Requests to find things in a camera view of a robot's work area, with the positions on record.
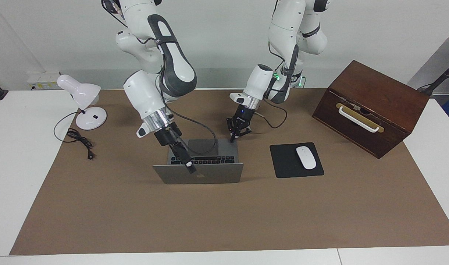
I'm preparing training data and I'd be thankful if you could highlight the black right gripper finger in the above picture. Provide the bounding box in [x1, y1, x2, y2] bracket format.
[174, 139, 197, 174]
[169, 142, 193, 174]

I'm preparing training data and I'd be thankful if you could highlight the silver laptop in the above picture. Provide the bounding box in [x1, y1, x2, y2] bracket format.
[153, 138, 244, 185]

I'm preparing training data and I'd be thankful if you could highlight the black mouse pad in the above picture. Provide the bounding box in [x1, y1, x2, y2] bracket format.
[270, 142, 325, 179]

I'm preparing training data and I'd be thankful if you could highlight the white computer mouse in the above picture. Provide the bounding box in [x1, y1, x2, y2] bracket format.
[296, 146, 317, 170]

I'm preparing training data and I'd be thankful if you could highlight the brown table mat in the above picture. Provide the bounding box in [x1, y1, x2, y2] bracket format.
[9, 88, 449, 255]

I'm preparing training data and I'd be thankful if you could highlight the white desk lamp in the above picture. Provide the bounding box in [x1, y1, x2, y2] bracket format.
[57, 74, 108, 130]

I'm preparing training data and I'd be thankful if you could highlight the dark brown wooden box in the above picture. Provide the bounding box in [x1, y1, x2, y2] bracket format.
[312, 60, 430, 159]

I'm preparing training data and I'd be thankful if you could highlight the black stand pole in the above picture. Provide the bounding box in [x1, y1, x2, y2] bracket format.
[417, 59, 449, 97]

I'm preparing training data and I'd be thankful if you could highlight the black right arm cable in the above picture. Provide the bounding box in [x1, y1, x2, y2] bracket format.
[101, 0, 217, 156]

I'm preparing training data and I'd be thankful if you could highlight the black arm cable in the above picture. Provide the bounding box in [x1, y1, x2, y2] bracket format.
[101, 0, 217, 156]
[259, 40, 288, 130]

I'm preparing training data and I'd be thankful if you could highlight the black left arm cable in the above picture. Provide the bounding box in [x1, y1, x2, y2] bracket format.
[259, 40, 288, 130]

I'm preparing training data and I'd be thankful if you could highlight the black lamp power cord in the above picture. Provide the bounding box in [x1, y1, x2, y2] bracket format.
[54, 112, 95, 160]

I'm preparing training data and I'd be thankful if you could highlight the white box handle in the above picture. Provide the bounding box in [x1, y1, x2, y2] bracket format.
[338, 106, 380, 133]

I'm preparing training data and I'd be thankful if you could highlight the brass handle plate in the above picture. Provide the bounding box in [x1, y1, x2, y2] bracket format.
[336, 103, 385, 133]

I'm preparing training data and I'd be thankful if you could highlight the white wall power strip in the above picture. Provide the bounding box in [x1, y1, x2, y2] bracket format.
[27, 73, 61, 91]

